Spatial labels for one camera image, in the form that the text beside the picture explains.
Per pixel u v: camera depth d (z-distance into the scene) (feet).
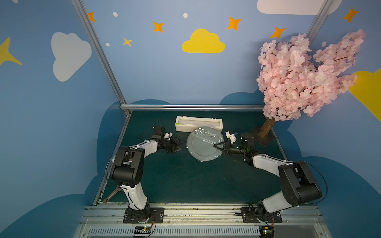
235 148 2.56
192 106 4.07
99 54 2.77
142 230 2.40
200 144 2.84
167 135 3.05
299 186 1.49
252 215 2.45
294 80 2.20
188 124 3.44
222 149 2.59
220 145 2.80
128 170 1.61
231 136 2.78
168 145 2.83
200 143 2.85
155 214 2.49
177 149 3.03
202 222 2.44
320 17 2.37
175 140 2.83
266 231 2.40
